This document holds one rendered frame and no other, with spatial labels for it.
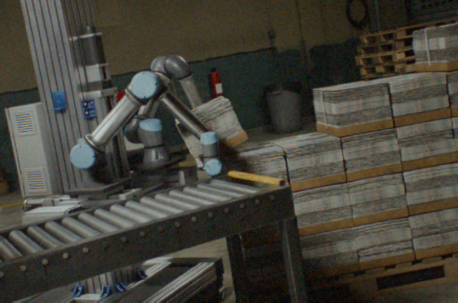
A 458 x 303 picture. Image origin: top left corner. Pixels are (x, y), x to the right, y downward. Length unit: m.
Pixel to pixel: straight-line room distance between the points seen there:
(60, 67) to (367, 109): 1.54
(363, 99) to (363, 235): 0.68
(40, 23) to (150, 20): 6.76
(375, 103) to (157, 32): 7.06
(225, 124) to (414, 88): 0.97
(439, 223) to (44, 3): 2.26
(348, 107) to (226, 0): 7.50
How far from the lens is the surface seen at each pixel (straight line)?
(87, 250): 2.32
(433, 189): 3.67
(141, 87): 3.03
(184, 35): 10.46
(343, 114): 3.46
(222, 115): 3.38
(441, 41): 3.68
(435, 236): 3.73
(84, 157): 3.11
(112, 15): 10.10
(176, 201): 2.70
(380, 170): 3.55
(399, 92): 3.56
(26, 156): 3.71
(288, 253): 2.66
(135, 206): 2.76
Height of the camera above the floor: 1.32
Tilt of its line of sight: 6 degrees down
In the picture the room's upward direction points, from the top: 9 degrees counter-clockwise
